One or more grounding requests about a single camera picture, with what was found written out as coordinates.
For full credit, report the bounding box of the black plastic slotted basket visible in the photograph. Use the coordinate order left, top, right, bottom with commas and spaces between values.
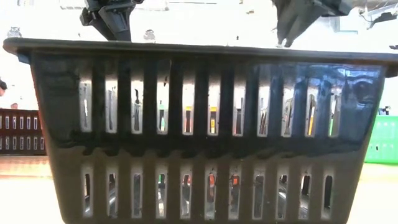
2, 37, 398, 224

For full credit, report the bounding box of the orange plastic slotted basket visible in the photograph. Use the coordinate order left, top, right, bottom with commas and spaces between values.
0, 108, 47, 156

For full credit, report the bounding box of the green plastic slotted basket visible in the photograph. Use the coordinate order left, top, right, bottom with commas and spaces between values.
365, 115, 398, 164

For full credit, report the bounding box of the small grey background fixture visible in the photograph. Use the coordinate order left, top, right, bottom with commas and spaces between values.
6, 27, 22, 39
143, 29, 156, 43

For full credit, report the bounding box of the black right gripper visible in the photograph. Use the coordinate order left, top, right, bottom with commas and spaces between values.
272, 0, 354, 48

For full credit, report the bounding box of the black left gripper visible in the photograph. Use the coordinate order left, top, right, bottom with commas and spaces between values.
79, 0, 146, 42

